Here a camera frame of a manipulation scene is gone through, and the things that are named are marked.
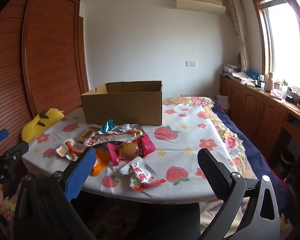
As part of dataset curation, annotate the clear wrapped bun packet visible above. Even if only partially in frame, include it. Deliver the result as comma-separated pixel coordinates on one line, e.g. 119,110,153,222
116,141,139,160

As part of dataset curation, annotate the magenta snack packet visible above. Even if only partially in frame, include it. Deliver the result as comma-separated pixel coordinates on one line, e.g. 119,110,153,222
106,142,122,167

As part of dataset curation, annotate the white red snack packet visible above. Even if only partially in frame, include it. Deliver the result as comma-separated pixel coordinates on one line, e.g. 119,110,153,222
119,156,167,192

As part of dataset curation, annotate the pink bottle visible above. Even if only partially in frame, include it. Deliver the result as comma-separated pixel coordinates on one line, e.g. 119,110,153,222
265,72,275,92

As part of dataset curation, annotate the wooden side cabinet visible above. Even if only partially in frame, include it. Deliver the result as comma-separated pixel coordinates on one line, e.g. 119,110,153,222
219,76,300,155

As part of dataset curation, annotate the dark waste bin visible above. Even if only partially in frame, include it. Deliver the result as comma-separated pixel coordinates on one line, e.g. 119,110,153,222
280,149,296,171

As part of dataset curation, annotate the navy blue blanket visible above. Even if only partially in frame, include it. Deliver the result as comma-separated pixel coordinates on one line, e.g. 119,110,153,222
212,99,289,198

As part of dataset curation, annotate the wall air conditioner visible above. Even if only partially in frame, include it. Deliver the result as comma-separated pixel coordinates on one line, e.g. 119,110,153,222
176,0,226,14

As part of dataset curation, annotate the orange snack packet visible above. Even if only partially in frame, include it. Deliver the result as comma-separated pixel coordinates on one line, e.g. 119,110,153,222
90,149,110,177

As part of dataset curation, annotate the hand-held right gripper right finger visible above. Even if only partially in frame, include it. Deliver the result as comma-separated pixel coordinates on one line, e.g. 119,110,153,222
197,148,281,240

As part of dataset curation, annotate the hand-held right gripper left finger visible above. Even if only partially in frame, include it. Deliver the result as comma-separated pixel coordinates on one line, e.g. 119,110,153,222
14,146,98,240

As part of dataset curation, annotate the patterned cloth bundle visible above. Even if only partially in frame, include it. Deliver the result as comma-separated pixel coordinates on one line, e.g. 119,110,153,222
229,71,256,86

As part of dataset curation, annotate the brown cardboard box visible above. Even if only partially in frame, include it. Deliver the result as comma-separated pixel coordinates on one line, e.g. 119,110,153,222
80,81,163,126

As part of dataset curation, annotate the patterned curtain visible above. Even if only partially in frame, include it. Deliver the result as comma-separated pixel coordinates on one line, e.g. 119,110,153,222
225,0,252,73

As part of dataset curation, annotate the yellow plush toy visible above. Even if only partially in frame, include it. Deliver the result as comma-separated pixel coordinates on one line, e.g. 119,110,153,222
21,108,65,144

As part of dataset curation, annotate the long silver white packet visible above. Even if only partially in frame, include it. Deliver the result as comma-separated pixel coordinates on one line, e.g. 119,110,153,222
84,129,143,147

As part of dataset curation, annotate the clear packet with orange label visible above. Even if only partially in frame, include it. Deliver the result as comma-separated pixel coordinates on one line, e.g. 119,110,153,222
56,140,87,161

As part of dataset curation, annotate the brown wooden wardrobe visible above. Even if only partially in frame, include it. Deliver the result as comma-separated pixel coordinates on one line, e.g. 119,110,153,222
0,0,90,155

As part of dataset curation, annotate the stack of small boxes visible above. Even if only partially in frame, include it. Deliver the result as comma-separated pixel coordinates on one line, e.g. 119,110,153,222
222,64,240,77

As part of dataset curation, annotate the wooden framed window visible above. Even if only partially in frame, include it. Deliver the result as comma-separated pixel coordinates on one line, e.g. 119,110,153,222
249,0,300,98

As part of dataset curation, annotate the pink snack packet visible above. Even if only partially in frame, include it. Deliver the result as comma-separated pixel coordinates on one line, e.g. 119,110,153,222
137,133,157,158

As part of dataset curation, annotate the teal foil snack packet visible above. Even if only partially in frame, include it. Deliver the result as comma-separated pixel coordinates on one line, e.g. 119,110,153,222
100,119,115,133

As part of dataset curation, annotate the white paper bag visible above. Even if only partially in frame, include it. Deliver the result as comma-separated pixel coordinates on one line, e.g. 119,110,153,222
216,95,229,111

